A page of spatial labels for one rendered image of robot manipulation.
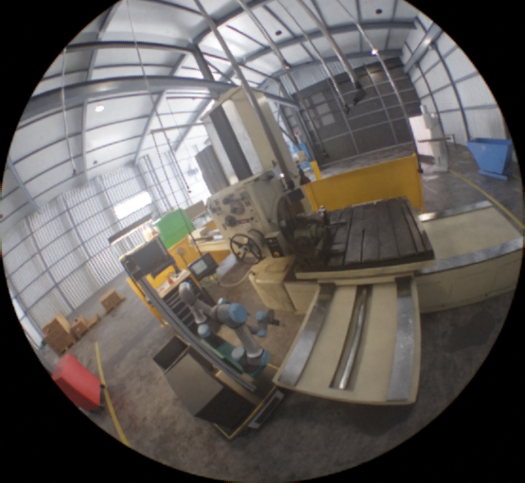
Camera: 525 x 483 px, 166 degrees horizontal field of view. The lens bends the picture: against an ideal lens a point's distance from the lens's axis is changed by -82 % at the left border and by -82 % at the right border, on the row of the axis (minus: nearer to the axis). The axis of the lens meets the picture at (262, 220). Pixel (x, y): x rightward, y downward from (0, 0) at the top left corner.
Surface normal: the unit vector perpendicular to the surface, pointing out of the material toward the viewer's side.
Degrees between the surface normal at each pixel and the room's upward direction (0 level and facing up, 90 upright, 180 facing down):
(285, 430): 0
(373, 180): 90
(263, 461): 0
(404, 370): 0
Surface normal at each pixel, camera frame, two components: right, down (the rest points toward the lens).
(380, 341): -0.40, -0.87
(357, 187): -0.48, 0.45
